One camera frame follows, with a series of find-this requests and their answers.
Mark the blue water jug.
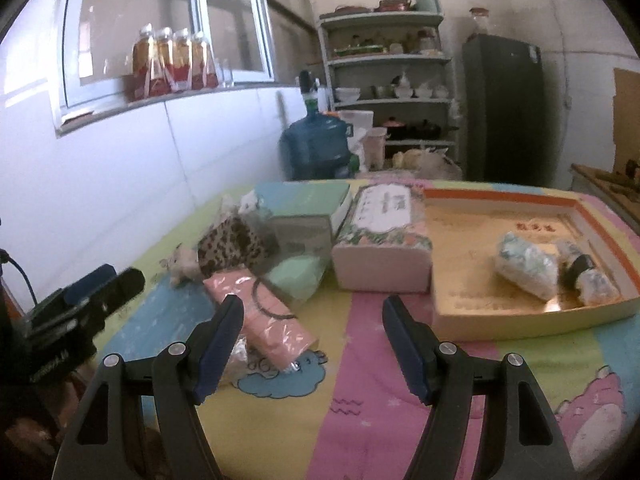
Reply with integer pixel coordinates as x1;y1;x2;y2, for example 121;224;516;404
279;110;354;181

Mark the red label drink bottle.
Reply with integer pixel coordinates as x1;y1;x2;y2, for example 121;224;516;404
152;27;177;96
131;25;159;101
191;31;220;90
171;29;196;92

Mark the clear plastic bag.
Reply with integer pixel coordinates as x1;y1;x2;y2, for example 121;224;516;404
219;189;262;222

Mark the colourful printed blanket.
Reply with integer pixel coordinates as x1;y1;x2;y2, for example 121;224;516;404
92;172;640;480

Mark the water jug pump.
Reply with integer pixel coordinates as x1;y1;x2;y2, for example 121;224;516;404
298;71;321;114

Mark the wooden side table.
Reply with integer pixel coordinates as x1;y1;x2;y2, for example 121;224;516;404
570;160;640;235

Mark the dark refrigerator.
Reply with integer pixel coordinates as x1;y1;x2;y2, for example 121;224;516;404
461;34;549;184

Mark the leopard print plush toy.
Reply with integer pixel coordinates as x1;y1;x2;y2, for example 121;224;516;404
196;215;268;278

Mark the mint green tissue pack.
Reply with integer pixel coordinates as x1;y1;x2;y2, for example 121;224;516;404
265;252;328;311

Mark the plastic bag of food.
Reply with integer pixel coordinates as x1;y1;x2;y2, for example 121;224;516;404
392;147;464;181

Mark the floral tissue box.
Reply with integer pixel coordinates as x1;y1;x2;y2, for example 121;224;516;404
331;183;433;294

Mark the brown cardboard sheet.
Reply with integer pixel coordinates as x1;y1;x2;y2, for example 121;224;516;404
612;67;640;171

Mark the white window frame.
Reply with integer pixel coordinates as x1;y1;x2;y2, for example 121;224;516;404
59;0;277;113

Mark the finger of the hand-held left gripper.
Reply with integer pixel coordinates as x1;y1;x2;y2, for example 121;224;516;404
75;267;146;322
62;265;118;306

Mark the black banded tissue pack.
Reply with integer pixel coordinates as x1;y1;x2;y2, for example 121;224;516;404
555;239;623;307

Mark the orange cardboard box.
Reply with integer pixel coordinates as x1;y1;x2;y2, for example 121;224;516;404
422;187;640;343

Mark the black cooking pot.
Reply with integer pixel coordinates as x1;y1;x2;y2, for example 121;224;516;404
384;117;445;142

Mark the teal topped box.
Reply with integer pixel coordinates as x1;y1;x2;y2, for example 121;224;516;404
254;180;353;235

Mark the person's left forearm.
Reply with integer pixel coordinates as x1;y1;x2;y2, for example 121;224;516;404
0;375;88;480

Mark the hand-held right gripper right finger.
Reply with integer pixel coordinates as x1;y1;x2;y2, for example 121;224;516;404
382;295;581;480

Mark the white shelf rack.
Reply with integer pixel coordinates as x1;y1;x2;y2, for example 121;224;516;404
316;10;462;182

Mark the pink tissue pack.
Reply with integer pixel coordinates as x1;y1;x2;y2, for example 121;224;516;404
202;270;321;368

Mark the green tray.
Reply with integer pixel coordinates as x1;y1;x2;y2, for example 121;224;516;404
332;44;386;57

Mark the glass jar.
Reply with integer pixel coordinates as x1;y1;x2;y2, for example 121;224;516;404
469;6;491;36

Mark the pink cup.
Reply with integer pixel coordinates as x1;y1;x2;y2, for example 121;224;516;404
362;127;389;171

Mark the black cable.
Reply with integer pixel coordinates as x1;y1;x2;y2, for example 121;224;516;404
0;248;40;313

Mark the white plastic container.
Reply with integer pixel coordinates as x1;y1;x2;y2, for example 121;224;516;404
340;110;375;141

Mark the white plastic-wrapped packet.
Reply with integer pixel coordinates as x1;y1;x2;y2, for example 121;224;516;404
495;231;560;302

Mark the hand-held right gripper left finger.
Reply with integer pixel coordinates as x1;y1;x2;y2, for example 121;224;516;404
52;294;246;480

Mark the black hair tie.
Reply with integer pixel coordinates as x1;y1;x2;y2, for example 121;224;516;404
251;277;299;320

